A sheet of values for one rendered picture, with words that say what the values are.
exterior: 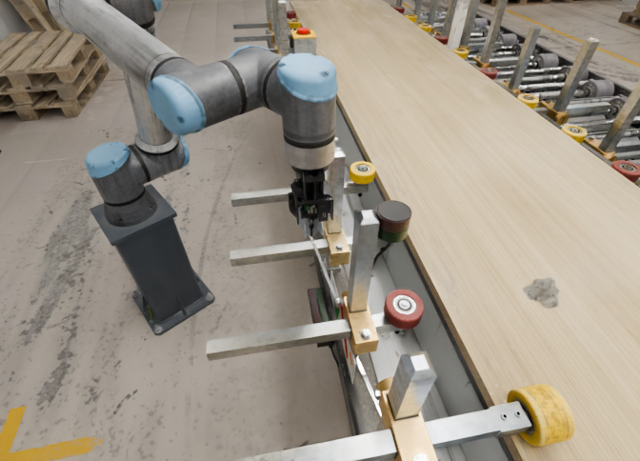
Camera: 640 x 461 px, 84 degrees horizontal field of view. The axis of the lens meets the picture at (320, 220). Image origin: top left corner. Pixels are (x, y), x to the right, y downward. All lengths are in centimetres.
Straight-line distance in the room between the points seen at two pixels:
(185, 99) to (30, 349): 176
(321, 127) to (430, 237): 47
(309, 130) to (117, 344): 159
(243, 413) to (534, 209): 129
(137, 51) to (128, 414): 143
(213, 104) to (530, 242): 80
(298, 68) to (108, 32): 39
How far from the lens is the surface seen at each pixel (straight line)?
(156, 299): 180
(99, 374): 194
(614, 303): 99
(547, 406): 68
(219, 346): 79
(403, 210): 63
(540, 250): 102
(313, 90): 56
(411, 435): 61
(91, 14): 90
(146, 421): 176
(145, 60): 69
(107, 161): 142
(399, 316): 76
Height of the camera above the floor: 154
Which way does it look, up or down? 43 degrees down
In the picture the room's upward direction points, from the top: straight up
